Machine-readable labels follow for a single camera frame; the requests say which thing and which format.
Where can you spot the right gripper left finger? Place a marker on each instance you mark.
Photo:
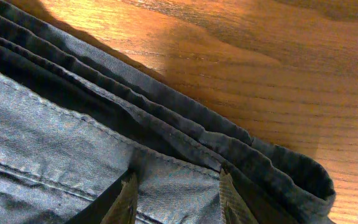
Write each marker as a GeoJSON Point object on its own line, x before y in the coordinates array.
{"type": "Point", "coordinates": [116, 205]}

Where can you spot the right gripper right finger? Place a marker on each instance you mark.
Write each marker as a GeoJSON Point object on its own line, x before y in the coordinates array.
{"type": "Point", "coordinates": [233, 208]}

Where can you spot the blue denim shorts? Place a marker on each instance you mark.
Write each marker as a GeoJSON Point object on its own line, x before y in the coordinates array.
{"type": "Point", "coordinates": [73, 119]}

